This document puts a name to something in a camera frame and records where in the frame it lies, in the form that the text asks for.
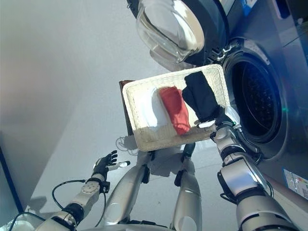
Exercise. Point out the black cloth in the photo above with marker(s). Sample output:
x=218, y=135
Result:
x=199, y=93

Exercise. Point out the red cloth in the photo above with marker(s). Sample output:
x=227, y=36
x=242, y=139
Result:
x=174, y=106

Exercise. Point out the dark brown stool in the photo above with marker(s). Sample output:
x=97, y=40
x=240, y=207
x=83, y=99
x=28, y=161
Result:
x=126, y=106

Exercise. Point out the grey front-load washing machine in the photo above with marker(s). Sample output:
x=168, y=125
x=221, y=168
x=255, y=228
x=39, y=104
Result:
x=288, y=72

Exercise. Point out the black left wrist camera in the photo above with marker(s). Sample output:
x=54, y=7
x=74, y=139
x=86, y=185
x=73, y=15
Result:
x=106, y=187

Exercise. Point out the white wicker basket tray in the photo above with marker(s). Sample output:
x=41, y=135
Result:
x=149, y=139

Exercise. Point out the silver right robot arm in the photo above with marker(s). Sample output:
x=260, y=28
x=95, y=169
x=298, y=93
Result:
x=243, y=178

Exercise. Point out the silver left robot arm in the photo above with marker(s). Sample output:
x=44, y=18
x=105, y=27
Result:
x=89, y=190

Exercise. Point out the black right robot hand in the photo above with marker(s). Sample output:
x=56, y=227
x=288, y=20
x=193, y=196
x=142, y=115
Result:
x=222, y=119

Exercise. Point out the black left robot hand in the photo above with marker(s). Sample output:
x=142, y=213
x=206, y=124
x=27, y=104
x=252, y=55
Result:
x=103, y=164

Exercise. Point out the round glass washing machine door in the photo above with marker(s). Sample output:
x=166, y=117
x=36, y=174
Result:
x=168, y=29

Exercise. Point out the white cloth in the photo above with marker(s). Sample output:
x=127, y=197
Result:
x=149, y=108

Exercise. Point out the silver left robot leg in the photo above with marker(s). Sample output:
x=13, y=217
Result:
x=127, y=187

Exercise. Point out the energy label sticker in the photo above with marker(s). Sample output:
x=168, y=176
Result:
x=297, y=181

